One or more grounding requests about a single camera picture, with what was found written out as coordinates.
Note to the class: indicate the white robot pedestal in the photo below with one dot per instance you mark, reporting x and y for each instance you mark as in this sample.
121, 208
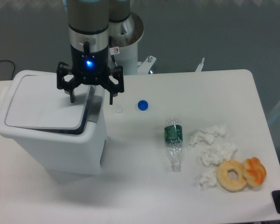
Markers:
124, 43

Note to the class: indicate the ring doughnut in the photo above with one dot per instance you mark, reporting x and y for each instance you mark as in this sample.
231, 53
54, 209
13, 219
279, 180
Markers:
230, 175

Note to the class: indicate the orange twisted bread roll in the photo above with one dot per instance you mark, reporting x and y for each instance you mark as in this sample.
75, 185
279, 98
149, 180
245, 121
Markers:
254, 171

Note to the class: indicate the crushed clear plastic bottle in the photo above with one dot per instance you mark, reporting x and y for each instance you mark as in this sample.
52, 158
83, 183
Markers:
174, 139

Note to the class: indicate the white trash can lid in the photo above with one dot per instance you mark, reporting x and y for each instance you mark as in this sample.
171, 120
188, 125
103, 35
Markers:
37, 104

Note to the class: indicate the upper crumpled white tissue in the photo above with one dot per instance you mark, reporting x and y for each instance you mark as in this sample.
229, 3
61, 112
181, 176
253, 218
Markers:
208, 135

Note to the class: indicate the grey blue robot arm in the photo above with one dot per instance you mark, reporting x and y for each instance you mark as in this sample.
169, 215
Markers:
90, 40

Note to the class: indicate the crumpled white tissue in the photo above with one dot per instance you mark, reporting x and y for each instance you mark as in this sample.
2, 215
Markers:
214, 156
208, 135
207, 179

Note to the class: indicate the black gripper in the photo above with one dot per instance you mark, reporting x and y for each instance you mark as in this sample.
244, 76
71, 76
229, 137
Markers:
90, 69

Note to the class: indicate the blue bottle cap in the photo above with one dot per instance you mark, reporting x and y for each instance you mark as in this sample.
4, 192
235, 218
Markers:
142, 105

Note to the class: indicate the white plastic trash can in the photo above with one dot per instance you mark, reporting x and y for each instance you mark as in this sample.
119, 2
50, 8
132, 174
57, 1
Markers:
72, 153

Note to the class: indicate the white bottle cap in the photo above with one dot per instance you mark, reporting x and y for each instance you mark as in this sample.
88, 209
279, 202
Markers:
118, 109

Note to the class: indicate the middle crumpled white tissue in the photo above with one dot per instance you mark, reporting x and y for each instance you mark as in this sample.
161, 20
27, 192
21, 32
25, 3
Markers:
214, 156

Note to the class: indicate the lower crumpled white tissue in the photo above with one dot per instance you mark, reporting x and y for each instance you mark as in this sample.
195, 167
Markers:
207, 179

